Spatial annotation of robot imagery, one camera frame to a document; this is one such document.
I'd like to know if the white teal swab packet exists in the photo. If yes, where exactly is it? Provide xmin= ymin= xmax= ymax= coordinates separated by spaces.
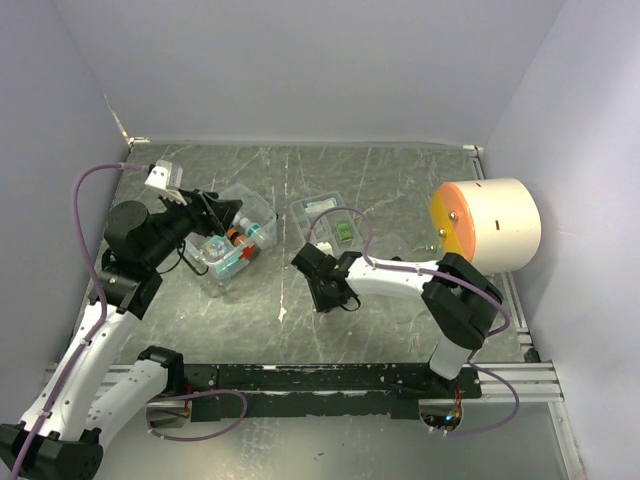
xmin=304 ymin=197 xmax=337 ymax=213

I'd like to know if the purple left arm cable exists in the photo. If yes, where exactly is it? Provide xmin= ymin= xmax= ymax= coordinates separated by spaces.
xmin=7 ymin=162 xmax=248 ymax=480

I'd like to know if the green ointment sachet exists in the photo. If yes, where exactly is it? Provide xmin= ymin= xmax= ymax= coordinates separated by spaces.
xmin=335 ymin=221 xmax=354 ymax=243

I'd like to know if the clear plastic medicine box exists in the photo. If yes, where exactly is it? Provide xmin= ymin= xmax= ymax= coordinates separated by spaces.
xmin=185 ymin=183 xmax=278 ymax=284

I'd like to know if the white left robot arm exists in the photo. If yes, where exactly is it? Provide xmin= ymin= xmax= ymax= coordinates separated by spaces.
xmin=1 ymin=190 xmax=243 ymax=479

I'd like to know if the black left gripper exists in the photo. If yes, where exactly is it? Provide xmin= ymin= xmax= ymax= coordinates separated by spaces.
xmin=142 ymin=186 xmax=242 ymax=267

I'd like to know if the brown syrup bottle orange cap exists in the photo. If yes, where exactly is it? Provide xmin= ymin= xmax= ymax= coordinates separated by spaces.
xmin=226 ymin=228 xmax=255 ymax=256

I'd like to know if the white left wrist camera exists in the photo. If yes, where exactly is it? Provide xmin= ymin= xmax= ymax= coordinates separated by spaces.
xmin=144 ymin=160 xmax=186 ymax=205

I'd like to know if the clear divider tray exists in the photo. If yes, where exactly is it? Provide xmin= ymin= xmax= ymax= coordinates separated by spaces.
xmin=290 ymin=191 xmax=364 ymax=258

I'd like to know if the aluminium frame rail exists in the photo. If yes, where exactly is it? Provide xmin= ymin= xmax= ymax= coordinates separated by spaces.
xmin=42 ymin=363 xmax=565 ymax=407

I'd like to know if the round pastel drawer cabinet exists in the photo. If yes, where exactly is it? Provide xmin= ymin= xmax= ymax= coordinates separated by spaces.
xmin=429 ymin=178 xmax=541 ymax=275

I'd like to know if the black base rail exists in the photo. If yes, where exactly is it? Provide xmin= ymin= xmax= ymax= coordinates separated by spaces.
xmin=124 ymin=343 xmax=484 ymax=424

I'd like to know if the white plastic medicine bottle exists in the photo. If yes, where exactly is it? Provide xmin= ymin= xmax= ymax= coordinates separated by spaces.
xmin=239 ymin=217 xmax=265 ymax=245

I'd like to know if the clear bandage bag teal header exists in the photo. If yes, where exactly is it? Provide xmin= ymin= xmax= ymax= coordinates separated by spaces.
xmin=211 ymin=257 xmax=250 ymax=282

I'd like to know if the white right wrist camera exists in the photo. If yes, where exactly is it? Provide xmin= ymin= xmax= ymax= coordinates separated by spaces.
xmin=316 ymin=242 xmax=333 ymax=255

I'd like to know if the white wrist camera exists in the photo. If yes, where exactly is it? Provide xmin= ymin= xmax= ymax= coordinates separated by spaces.
xmin=144 ymin=160 xmax=186 ymax=205
xmin=316 ymin=242 xmax=333 ymax=255

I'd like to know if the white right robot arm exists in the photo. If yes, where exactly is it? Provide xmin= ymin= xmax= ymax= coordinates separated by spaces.
xmin=292 ymin=243 xmax=504 ymax=398

